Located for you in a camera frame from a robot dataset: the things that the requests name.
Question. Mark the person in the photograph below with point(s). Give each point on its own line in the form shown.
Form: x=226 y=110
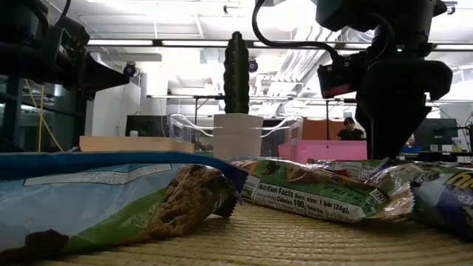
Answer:
x=350 y=133

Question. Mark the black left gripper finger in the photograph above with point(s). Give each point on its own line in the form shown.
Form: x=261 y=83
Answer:
x=103 y=77

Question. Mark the orange translucent plastic bin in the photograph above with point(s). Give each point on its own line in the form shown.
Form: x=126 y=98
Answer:
x=129 y=144

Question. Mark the black ceiling track fixture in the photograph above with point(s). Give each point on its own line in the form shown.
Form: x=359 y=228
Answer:
x=451 y=7

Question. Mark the clear plastic bin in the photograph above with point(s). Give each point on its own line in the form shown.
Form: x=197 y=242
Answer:
x=181 y=129

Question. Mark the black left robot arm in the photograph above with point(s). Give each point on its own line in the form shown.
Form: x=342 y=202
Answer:
x=18 y=48

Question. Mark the black computer monitor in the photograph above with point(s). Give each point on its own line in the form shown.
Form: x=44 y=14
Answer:
x=436 y=131
x=146 y=126

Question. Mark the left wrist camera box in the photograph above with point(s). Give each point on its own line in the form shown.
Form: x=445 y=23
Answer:
x=72 y=35

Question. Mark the black ceiling spotlight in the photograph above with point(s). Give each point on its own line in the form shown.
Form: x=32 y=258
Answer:
x=129 y=70
x=253 y=65

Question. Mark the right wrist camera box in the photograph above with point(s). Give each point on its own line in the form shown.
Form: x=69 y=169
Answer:
x=334 y=79

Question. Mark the black background desk frame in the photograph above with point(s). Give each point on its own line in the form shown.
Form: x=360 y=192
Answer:
x=327 y=118

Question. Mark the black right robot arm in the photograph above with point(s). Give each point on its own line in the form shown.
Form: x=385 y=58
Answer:
x=369 y=14

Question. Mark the orange partition panel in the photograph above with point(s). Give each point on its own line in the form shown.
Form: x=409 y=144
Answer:
x=318 y=130

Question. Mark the white hexagonal plant pot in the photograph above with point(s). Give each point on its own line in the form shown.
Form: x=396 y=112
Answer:
x=236 y=136

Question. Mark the blue yellow-lettered granola bar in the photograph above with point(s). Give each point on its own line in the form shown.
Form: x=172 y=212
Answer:
x=443 y=199

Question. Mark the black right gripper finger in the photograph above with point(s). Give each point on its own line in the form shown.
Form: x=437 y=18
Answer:
x=391 y=133

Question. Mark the long ceiling light bar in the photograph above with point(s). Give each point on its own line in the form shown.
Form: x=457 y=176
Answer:
x=122 y=42

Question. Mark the round woven straw placemat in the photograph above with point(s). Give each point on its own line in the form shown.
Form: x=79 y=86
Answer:
x=295 y=244

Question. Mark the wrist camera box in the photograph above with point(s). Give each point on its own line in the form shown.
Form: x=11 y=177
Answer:
x=72 y=35
x=334 y=79

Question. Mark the silver ventilation duct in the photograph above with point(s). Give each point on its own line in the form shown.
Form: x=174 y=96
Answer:
x=306 y=63

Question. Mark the green clear-ended granola bar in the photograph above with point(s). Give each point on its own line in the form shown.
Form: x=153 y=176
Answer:
x=395 y=175

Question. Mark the pink translucent plastic bin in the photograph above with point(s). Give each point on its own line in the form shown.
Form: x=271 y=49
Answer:
x=325 y=151

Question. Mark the black background desk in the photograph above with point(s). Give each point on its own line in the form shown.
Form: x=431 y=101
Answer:
x=436 y=157

